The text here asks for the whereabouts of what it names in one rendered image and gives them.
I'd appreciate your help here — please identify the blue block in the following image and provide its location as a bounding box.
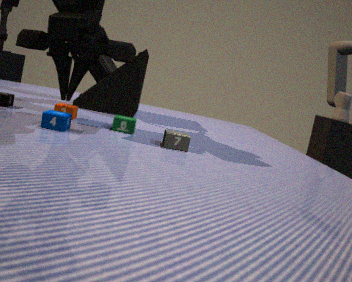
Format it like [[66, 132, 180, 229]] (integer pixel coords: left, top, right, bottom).
[[41, 110, 72, 132]]

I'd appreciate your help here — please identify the orange block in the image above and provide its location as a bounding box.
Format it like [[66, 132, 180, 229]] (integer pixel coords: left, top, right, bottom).
[[54, 103, 78, 120]]

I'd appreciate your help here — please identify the green block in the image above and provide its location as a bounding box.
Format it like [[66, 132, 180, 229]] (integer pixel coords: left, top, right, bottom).
[[111, 115, 136, 134]]

